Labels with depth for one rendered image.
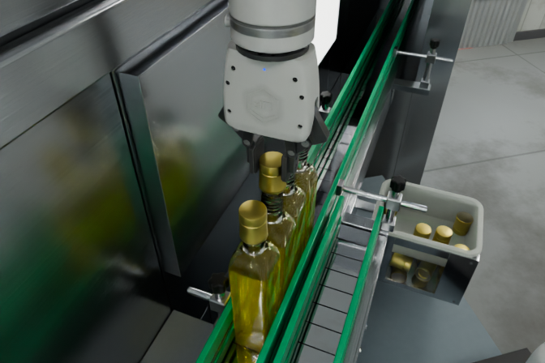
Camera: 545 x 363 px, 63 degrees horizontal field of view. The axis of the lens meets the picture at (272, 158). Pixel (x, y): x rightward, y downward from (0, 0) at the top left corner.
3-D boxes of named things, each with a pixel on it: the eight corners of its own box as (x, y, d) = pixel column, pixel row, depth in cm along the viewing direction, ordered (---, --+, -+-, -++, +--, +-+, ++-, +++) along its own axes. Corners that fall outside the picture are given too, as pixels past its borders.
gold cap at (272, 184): (264, 173, 59) (264, 147, 57) (289, 180, 58) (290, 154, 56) (255, 190, 57) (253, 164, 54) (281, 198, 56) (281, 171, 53)
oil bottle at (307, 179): (285, 237, 86) (287, 151, 72) (312, 246, 84) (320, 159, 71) (274, 259, 82) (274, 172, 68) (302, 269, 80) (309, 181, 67)
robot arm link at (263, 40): (209, 19, 41) (212, 49, 43) (299, 34, 39) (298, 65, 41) (246, -8, 47) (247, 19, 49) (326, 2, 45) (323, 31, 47)
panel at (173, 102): (328, 40, 133) (338, -88, 111) (336, 41, 132) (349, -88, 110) (164, 271, 68) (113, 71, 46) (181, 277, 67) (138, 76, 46)
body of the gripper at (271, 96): (209, 39, 43) (218, 132, 50) (310, 56, 40) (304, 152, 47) (241, 11, 49) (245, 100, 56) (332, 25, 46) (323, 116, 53)
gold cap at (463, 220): (461, 209, 101) (455, 222, 104) (453, 217, 99) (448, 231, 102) (475, 216, 99) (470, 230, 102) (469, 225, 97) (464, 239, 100)
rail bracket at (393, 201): (336, 207, 92) (342, 160, 84) (419, 229, 87) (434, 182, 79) (332, 216, 90) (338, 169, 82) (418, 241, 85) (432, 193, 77)
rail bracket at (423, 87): (385, 96, 145) (398, 31, 131) (439, 107, 140) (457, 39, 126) (383, 104, 141) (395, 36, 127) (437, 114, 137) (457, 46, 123)
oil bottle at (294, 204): (273, 260, 82) (274, 172, 68) (302, 269, 80) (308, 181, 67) (262, 283, 78) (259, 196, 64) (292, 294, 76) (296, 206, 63)
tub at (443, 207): (379, 202, 111) (384, 176, 106) (473, 226, 105) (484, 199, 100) (363, 253, 99) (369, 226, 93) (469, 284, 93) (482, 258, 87)
